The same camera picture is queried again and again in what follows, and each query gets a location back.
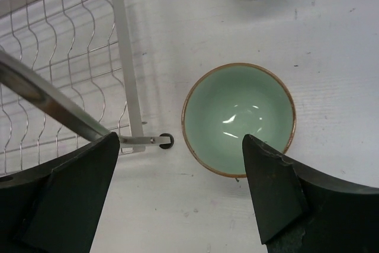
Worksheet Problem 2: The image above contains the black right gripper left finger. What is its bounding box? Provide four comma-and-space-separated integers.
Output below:
1, 133, 120, 252

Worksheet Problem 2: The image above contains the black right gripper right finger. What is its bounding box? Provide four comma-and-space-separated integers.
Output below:
242, 134, 378, 252

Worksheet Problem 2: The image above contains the pale green floral bowl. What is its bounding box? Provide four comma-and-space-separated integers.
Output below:
181, 63, 297, 178

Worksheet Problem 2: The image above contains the stainless steel dish rack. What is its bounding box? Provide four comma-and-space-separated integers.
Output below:
1, 0, 174, 176

